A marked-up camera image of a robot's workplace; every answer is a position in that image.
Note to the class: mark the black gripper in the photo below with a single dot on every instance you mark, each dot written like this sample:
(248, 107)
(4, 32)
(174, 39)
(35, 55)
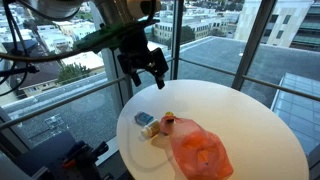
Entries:
(141, 56)

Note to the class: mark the orange plastic bag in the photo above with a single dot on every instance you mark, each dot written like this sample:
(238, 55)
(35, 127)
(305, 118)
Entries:
(200, 153)

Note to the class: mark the dark bottle with yellow cap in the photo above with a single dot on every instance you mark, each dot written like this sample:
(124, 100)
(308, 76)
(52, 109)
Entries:
(170, 115)

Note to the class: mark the white pill bottle yellow label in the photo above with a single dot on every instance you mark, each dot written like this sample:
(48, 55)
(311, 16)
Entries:
(150, 129)

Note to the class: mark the small blue white package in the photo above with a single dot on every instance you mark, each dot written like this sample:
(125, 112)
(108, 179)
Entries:
(144, 118)

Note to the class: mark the metal window railing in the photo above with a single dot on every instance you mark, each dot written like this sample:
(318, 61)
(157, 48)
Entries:
(266, 84)
(60, 104)

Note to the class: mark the black clamp with orange trigger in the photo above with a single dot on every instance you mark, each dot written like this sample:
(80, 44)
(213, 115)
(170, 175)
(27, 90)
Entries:
(83, 160)

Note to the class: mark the dark blue equipment box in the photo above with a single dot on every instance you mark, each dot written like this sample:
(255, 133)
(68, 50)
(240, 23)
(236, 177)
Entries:
(43, 153)

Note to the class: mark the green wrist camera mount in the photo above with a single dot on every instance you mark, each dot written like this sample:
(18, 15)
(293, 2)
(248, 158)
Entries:
(100, 38)

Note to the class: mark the black mount rod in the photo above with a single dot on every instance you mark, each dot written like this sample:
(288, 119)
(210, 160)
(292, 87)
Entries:
(30, 69)

